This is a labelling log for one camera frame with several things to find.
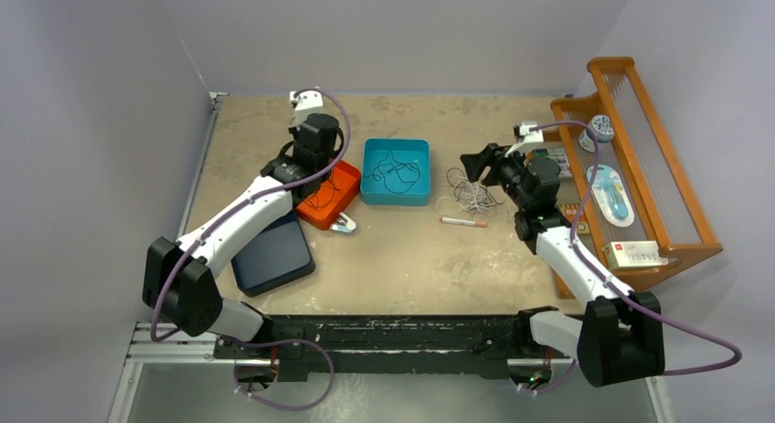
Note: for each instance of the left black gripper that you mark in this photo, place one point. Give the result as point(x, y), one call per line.
point(294, 131)

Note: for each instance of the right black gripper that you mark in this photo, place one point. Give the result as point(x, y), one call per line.
point(492, 157)

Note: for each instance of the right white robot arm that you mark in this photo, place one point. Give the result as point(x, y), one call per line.
point(618, 338)

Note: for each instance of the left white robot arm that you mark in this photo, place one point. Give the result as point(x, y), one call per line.
point(179, 282)

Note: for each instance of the coloured marker set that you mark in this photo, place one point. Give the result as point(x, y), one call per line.
point(559, 155)

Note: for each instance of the orange plastic tray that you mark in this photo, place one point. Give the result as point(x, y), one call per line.
point(335, 195)

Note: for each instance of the white orange marker pen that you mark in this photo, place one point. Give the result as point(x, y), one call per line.
point(463, 222)

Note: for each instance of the teal plastic tray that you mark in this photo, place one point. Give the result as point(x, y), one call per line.
point(396, 172)

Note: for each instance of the small white stapler remover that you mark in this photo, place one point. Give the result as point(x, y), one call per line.
point(344, 224)

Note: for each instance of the blue white jar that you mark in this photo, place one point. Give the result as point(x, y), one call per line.
point(602, 131)

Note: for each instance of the blue blister pack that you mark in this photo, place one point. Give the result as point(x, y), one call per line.
point(610, 194)

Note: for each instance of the dark blue plastic tray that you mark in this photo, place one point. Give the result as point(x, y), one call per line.
point(278, 255)

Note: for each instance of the wooden shelf rack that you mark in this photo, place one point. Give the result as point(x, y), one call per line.
point(666, 208)

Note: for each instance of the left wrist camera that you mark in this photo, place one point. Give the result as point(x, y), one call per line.
point(304, 104)

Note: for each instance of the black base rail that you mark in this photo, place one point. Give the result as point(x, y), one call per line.
point(494, 346)

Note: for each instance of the aluminium frame rails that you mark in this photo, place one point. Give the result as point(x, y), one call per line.
point(180, 380)

